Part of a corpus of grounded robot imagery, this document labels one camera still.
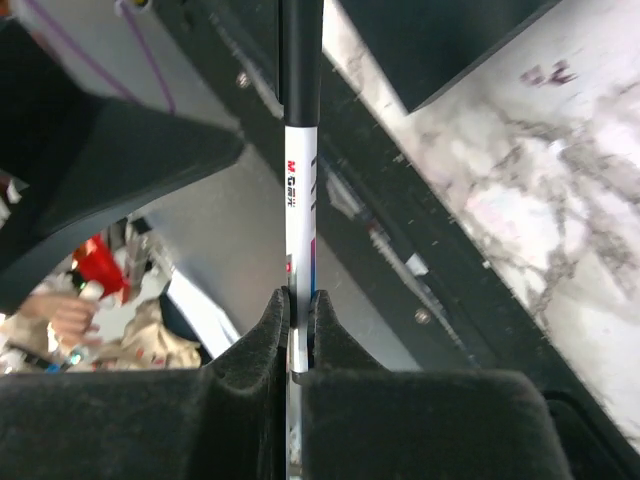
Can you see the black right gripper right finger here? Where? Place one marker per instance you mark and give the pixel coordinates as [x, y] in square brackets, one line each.
[361, 421]

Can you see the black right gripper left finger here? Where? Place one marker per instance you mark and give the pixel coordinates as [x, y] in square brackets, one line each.
[225, 420]

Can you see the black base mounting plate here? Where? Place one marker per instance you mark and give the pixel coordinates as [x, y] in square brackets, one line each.
[487, 327]

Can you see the white black whiteboard marker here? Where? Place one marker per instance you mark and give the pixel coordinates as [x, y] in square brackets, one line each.
[299, 83]

